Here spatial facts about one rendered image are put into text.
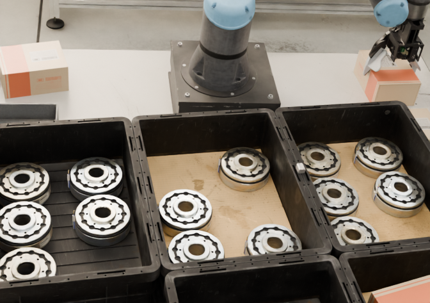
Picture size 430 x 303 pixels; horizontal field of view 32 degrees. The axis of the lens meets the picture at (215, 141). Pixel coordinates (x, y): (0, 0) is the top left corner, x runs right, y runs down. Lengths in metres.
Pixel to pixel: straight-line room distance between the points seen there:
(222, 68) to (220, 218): 0.45
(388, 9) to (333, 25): 2.00
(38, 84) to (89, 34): 1.54
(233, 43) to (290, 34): 1.85
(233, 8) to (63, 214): 0.61
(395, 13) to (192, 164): 0.57
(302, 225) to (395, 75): 0.75
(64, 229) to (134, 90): 0.63
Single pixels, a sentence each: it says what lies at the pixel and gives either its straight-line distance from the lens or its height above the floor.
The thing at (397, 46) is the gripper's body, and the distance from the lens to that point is 1.95.
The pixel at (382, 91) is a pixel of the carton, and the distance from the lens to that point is 2.01.
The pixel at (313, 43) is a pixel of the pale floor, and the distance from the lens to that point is 3.56.
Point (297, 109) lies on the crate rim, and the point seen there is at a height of 0.93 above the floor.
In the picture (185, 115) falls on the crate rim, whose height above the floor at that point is 0.93.
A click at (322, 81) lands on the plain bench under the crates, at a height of 0.70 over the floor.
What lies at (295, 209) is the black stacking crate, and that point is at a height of 0.88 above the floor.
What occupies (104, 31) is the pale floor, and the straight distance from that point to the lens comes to 3.47.
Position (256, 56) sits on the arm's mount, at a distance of 1.95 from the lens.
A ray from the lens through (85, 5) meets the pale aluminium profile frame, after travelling 3.43.
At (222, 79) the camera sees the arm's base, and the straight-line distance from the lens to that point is 1.79.
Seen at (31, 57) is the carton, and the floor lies 0.77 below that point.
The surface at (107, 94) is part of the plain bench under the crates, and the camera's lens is 1.94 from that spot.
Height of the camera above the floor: 1.89
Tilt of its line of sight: 41 degrees down
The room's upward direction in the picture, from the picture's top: 8 degrees clockwise
